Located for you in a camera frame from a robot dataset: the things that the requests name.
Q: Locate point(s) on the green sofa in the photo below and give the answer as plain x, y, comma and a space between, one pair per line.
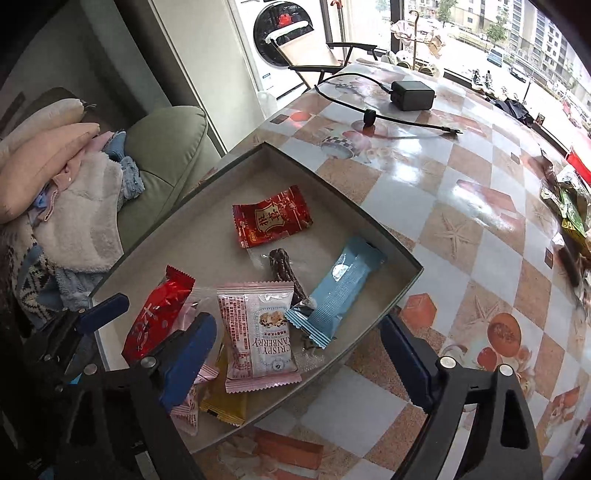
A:
171, 143

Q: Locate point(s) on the pile of clothes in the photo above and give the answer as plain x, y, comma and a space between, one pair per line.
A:
74, 221

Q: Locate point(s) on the folding chair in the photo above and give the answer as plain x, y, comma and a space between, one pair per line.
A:
314, 50

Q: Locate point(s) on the blue snack packet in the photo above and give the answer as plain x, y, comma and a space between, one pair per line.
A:
339, 290

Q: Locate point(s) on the red gold-label snack packet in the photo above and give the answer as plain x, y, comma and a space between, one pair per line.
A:
272, 217

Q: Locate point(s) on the pink white snack packet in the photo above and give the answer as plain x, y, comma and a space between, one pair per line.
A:
187, 413
258, 332

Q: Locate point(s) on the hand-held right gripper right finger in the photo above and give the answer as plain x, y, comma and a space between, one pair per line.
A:
406, 360

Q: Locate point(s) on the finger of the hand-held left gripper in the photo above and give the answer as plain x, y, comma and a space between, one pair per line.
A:
104, 309
81, 367

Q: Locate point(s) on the clear plastic wrapper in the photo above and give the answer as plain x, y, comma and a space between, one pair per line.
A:
314, 357

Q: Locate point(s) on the pink pillow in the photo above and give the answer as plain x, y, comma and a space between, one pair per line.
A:
41, 166

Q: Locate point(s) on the beige pillow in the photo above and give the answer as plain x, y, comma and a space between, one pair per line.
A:
37, 122

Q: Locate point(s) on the dark cloth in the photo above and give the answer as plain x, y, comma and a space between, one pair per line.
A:
517, 110

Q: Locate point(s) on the white washing machine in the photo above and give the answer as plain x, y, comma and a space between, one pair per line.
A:
272, 81

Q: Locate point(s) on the grey cardboard box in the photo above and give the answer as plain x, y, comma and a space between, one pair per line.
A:
207, 258

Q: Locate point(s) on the clear-wrapped dark snack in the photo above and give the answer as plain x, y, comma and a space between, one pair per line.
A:
284, 272

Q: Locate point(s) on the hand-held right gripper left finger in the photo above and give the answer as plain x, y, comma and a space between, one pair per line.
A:
189, 355

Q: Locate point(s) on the red sheet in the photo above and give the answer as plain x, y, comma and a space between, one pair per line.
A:
579, 164

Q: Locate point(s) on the coat rack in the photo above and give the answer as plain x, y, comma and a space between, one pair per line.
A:
415, 37

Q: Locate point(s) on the yellow snack packet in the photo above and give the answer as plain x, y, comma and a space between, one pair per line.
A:
226, 401

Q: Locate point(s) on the pile of snack wrappers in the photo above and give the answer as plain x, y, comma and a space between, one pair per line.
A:
570, 203

